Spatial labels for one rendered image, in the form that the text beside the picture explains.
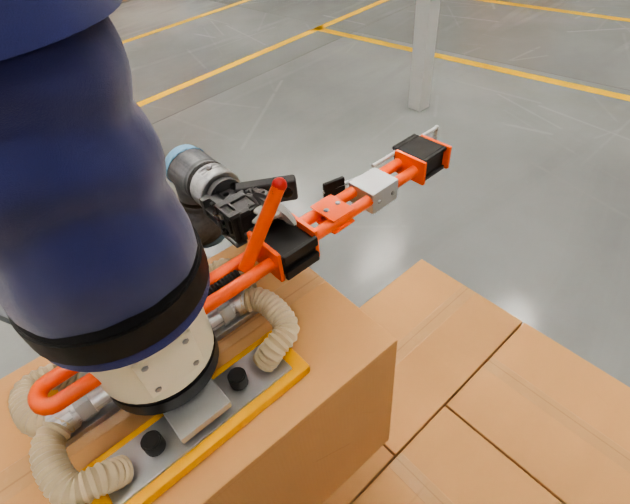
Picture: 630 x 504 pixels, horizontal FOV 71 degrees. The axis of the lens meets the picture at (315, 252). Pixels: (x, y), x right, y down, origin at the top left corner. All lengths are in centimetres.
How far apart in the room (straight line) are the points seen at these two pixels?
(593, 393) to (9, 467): 131
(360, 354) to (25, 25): 59
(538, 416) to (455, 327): 33
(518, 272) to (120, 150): 222
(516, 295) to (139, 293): 204
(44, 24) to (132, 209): 17
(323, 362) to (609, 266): 211
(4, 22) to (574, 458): 131
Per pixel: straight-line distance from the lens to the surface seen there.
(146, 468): 69
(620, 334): 238
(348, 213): 76
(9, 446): 84
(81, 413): 70
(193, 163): 90
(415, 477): 122
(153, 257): 47
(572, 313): 237
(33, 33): 36
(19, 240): 44
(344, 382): 71
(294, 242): 70
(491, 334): 146
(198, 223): 97
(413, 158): 87
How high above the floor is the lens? 169
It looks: 44 degrees down
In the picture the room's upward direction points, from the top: 6 degrees counter-clockwise
